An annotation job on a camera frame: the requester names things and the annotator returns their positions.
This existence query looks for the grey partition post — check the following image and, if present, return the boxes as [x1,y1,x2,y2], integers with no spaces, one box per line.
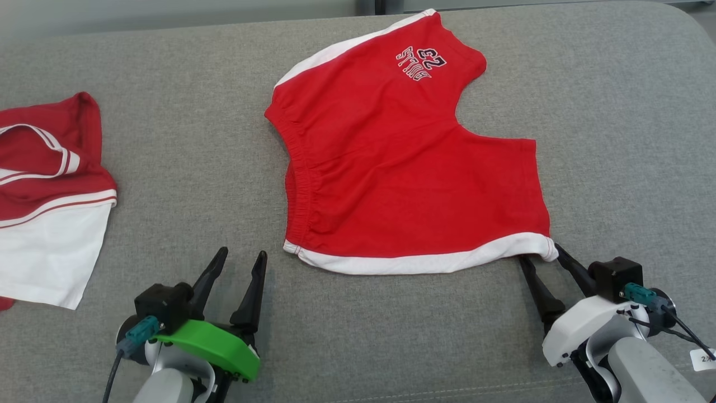
[358,0,404,16]

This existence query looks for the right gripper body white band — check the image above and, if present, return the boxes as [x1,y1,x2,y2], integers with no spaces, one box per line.
[541,295,650,368]

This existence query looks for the red shorts with white trim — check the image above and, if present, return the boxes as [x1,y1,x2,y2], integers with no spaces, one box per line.
[264,8,559,275]

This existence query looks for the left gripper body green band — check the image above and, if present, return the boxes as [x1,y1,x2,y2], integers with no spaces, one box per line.
[157,319,261,383]

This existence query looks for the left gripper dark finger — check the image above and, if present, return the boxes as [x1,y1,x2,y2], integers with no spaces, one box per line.
[190,247,229,321]
[230,251,269,334]

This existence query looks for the white paper label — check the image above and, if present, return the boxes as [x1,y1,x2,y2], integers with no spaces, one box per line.
[690,348,716,373]

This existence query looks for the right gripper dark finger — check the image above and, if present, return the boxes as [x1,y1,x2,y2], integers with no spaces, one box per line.
[554,242,599,298]
[519,254,567,337]

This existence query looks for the red white Bulls jersey shirt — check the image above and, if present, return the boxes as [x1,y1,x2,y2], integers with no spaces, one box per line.
[0,91,119,311]

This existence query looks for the grey fabric sofa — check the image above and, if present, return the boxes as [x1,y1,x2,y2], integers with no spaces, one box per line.
[0,0,716,403]

